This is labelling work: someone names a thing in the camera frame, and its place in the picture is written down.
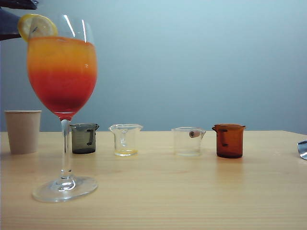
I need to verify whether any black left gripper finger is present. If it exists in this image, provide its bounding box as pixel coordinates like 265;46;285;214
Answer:
0;7;22;41
0;0;38;10

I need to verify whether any yellow lemon slice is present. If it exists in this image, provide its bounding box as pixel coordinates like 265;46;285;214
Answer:
17;13;59;43

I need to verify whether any beige paper cup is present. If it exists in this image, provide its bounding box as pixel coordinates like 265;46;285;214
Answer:
3;110;43;155

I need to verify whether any grey transparent measuring cup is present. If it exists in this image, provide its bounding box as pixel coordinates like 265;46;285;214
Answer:
69;123;100;155

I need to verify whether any clear measuring cup, yellow residue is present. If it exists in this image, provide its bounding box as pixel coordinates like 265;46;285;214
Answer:
107;124;144;158

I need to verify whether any amber transparent measuring cup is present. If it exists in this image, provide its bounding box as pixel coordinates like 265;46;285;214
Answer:
211;123;246;159

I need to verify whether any wine glass with orange-red drink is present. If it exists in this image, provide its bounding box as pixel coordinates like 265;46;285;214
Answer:
26;14;99;204

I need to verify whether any shiny metal spoon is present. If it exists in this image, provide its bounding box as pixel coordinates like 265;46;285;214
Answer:
296;139;307;161

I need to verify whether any clear measuring cup, wooden handle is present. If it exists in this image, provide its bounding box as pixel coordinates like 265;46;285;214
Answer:
171;126;207;158

